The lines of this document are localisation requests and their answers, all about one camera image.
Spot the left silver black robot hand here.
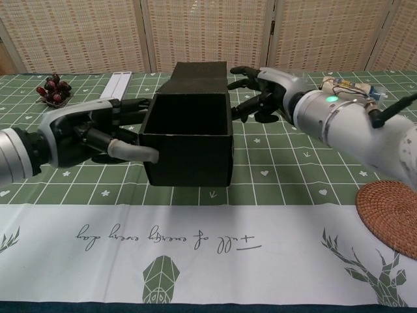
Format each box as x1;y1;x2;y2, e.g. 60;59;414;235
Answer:
35;97;160;169

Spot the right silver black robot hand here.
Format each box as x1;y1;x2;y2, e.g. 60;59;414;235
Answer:
227;66;309;124

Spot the black cardboard box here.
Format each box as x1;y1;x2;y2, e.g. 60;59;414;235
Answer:
138;61;235;188

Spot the dark red grape bunch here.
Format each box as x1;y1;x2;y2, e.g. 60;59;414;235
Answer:
35;74;72;108

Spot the white folding stand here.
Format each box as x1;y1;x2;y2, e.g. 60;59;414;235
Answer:
99;72;132;100

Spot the mayonnaise squeeze bottle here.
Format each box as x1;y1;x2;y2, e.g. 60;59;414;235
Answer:
319;76;388;102

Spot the bamboo folding screen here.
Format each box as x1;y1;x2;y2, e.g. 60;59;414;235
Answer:
0;0;417;75

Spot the green white checked tablecloth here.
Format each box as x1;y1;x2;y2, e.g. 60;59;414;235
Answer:
0;70;417;309

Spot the round woven rattan coaster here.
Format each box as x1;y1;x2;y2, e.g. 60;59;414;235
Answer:
355;180;417;260

